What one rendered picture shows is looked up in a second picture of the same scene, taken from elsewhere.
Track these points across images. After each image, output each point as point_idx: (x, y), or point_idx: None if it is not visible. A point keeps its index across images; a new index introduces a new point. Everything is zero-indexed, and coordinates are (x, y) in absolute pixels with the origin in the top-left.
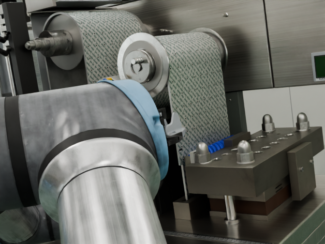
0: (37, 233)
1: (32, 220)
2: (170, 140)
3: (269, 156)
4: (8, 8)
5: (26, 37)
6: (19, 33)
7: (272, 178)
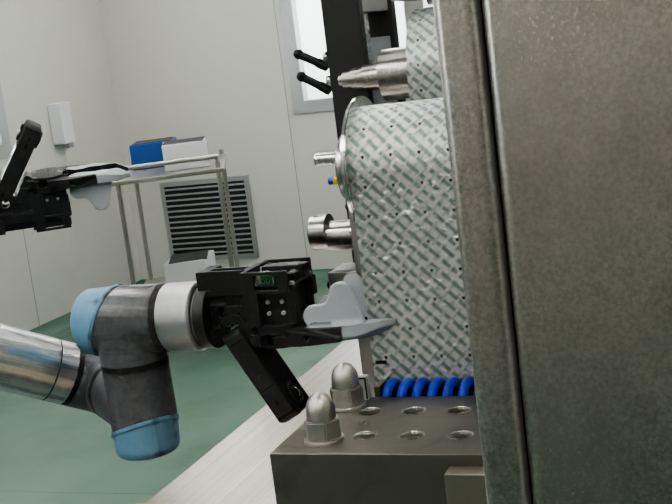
0: (85, 402)
1: (16, 381)
2: (282, 337)
3: (366, 451)
4: (324, 10)
5: (357, 61)
6: (343, 53)
7: (357, 503)
